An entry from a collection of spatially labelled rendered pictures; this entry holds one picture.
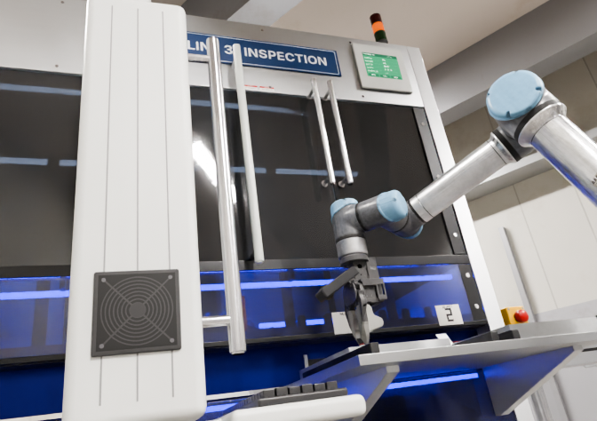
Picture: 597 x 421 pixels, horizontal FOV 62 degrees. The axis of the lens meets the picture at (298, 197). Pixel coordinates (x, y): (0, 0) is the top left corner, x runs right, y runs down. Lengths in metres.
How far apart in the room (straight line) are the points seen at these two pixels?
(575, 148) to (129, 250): 0.84
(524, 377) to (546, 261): 2.68
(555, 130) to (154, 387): 0.88
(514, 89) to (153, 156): 0.75
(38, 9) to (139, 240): 1.16
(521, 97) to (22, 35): 1.37
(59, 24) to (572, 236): 3.52
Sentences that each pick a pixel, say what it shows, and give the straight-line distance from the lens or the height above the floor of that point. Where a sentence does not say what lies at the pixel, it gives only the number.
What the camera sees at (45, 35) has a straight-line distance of 1.74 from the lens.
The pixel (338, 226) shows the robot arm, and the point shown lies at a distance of 1.25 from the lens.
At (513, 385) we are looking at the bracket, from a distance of 1.54.
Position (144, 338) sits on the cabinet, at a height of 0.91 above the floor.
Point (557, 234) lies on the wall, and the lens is 4.15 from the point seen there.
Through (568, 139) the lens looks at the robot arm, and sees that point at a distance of 1.12.
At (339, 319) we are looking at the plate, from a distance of 1.42.
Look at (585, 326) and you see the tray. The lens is 1.37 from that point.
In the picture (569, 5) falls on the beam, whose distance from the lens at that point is 3.86.
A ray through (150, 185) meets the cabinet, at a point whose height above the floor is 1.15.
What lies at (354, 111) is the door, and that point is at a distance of 1.80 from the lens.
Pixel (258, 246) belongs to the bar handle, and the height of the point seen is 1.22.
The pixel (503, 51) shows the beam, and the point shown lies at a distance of 3.86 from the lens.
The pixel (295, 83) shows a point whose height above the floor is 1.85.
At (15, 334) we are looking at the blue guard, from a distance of 1.32.
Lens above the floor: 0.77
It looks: 25 degrees up
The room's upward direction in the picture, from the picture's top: 9 degrees counter-clockwise
